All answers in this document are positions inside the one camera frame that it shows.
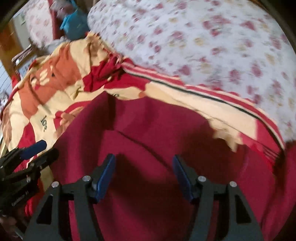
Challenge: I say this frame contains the dark red garment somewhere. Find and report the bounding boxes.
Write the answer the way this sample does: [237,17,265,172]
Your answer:
[51,93,295,240]

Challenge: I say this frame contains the person's left hand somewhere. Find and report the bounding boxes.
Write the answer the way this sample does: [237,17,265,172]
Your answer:
[0,215,20,238]

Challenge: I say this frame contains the red orange patterned blanket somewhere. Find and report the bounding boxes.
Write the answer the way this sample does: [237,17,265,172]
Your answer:
[0,32,287,193]

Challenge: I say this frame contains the blue plastic bag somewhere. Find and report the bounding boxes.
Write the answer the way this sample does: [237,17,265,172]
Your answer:
[60,9,90,41]

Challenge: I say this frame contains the white floral quilt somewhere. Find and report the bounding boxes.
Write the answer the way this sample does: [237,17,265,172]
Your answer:
[87,1,295,141]

